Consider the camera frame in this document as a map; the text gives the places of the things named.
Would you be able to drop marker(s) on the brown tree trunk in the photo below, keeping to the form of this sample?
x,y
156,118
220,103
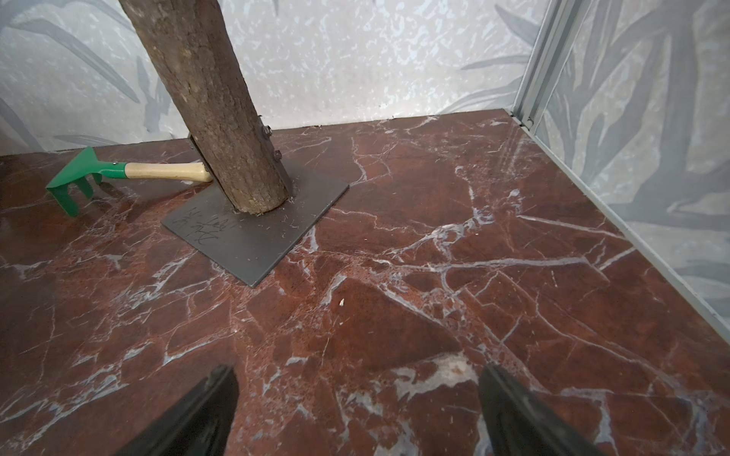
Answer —
x,y
188,44

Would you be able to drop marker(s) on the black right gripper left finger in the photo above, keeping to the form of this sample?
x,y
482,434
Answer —
x,y
198,424

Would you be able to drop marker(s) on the aluminium frame post right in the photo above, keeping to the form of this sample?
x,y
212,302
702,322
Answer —
x,y
555,39

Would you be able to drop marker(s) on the grey metal tree base plate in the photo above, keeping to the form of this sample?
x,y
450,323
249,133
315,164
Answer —
x,y
248,246

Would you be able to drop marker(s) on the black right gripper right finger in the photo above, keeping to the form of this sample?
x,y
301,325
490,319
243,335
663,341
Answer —
x,y
518,423

